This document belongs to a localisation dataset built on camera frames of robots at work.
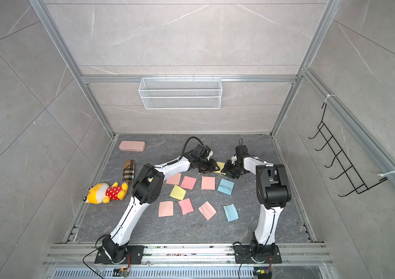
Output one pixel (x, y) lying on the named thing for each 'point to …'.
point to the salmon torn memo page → (207, 210)
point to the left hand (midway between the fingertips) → (221, 167)
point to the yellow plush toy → (101, 192)
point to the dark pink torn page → (186, 206)
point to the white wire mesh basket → (181, 93)
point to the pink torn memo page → (165, 208)
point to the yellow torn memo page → (178, 192)
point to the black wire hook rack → (356, 181)
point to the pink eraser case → (132, 146)
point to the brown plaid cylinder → (129, 171)
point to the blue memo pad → (226, 186)
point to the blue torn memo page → (230, 212)
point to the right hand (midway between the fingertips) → (224, 171)
